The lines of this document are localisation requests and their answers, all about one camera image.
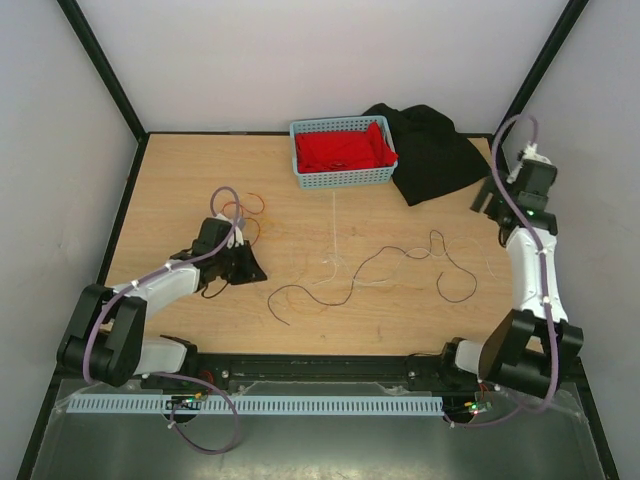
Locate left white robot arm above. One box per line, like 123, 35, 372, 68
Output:
56, 214, 267, 388

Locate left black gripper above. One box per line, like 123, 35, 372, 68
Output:
216, 239, 266, 285

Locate orange thin wire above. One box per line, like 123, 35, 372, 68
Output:
249, 214, 289, 241

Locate red cloth in basket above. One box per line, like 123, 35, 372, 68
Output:
294, 123, 398, 174

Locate black metal frame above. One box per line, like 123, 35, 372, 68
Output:
16, 1, 620, 479

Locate black folded cloth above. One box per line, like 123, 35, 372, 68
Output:
364, 103, 490, 207

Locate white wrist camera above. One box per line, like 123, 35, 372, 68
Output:
215, 213, 245, 249
506, 142, 552, 184

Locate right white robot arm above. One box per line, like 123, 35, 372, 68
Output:
437, 157, 584, 399

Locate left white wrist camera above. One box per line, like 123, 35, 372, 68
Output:
215, 213, 245, 249

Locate light blue slotted cable duct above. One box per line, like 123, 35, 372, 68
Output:
66, 394, 443, 417

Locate white zip tie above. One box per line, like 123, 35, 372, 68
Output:
330, 191, 339, 266

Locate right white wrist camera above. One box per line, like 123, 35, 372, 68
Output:
506, 142, 552, 184

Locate light blue perforated basket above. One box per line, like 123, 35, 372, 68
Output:
289, 115, 398, 190

